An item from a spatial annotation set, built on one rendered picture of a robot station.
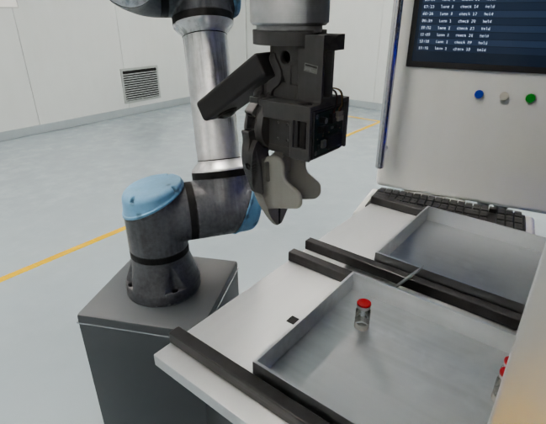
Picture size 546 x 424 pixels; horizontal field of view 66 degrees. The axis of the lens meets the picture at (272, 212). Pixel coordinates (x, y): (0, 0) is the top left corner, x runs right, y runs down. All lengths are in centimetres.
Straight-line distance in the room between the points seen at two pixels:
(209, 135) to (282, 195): 39
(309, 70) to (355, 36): 619
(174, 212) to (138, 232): 8
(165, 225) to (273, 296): 24
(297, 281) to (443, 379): 28
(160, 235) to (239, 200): 16
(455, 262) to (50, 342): 175
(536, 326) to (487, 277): 58
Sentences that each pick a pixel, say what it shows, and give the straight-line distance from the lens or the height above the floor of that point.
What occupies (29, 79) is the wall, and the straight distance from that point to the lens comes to 569.
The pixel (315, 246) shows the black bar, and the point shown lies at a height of 90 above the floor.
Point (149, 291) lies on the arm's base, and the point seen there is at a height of 82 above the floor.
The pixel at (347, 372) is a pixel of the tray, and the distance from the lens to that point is 60.
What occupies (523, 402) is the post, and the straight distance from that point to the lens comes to 31.
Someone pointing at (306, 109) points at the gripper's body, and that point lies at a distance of 39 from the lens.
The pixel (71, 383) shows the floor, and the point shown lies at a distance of 195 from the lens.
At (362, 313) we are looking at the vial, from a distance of 65.
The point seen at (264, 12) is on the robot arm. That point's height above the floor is 131.
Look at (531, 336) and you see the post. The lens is 28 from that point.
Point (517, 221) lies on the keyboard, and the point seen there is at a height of 83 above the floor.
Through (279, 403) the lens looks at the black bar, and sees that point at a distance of 54.
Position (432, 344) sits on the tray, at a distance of 67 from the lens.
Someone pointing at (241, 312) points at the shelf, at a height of 88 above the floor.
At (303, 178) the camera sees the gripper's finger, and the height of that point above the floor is 114.
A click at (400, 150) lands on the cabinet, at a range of 136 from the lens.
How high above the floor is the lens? 131
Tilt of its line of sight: 26 degrees down
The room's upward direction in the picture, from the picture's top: straight up
